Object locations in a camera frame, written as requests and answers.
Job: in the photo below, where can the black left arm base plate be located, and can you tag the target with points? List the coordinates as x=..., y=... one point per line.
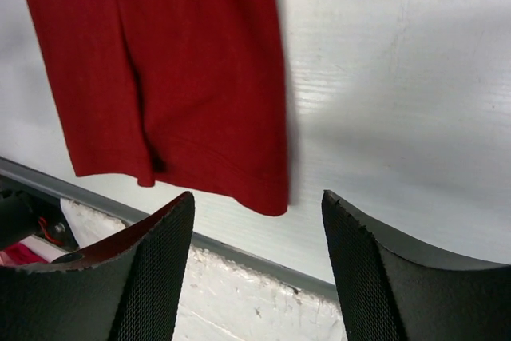
x=24, y=215

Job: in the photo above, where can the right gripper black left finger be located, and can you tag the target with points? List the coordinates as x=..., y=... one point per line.
x=124, y=287

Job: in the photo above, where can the folded red t-shirt in stack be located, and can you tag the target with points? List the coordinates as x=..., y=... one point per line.
x=19, y=254

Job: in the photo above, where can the red t-shirt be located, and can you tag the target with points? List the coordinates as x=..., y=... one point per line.
x=19, y=254
x=186, y=92

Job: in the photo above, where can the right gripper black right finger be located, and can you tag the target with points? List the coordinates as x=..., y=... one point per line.
x=392, y=286

